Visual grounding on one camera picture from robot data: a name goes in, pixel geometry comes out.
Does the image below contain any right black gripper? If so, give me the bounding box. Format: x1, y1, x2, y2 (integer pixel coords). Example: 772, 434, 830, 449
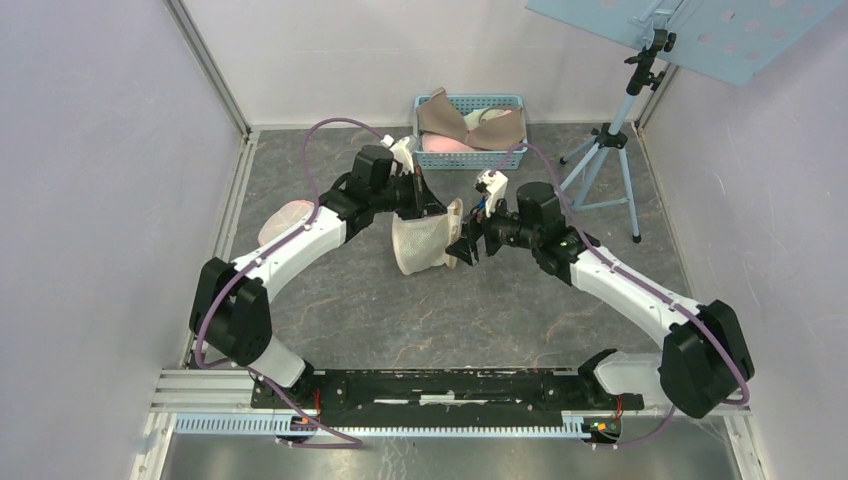
445, 190, 539, 267

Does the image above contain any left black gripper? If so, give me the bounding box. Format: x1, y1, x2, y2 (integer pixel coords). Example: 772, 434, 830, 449
371, 166, 447, 221

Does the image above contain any white round tub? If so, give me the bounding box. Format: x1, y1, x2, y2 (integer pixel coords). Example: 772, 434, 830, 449
391, 198, 464, 275

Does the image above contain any beige padded bra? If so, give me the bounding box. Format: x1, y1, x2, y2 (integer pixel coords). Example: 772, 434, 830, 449
416, 88, 527, 153

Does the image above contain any white mesh laundry bag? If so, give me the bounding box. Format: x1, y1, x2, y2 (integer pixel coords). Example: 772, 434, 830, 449
257, 200, 314, 246

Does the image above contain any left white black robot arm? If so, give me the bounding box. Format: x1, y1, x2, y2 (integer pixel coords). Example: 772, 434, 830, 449
189, 145, 462, 408

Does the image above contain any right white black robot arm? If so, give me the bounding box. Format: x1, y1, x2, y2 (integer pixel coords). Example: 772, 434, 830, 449
446, 171, 755, 418

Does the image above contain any pink cloth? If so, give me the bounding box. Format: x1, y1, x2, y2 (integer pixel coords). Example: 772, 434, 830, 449
421, 133, 468, 153

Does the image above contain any blue plastic basket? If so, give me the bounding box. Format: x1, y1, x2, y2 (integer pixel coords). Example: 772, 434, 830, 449
413, 88, 528, 170

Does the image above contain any light green cloth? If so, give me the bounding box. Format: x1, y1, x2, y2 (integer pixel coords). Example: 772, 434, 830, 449
464, 107, 511, 130

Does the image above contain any blue tripod stand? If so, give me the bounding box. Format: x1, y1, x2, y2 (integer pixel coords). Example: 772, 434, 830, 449
559, 29, 677, 244

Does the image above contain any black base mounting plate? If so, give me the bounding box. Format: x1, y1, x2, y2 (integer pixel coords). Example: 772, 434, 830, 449
288, 368, 645, 428

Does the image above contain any light blue perforated board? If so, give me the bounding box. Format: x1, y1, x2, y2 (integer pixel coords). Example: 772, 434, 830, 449
525, 0, 845, 87

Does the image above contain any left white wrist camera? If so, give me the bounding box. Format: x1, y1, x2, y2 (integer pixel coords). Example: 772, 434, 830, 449
380, 135, 419, 176

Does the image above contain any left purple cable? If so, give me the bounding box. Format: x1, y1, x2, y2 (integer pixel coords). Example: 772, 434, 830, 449
193, 117, 389, 449

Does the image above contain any purple cable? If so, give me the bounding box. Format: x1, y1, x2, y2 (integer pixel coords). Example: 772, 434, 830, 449
193, 117, 389, 449
493, 142, 751, 451

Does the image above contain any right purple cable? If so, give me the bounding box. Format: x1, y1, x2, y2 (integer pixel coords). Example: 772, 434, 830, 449
493, 142, 751, 451

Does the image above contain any light blue cable rail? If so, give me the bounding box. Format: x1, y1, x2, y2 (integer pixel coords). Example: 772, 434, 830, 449
174, 413, 590, 440

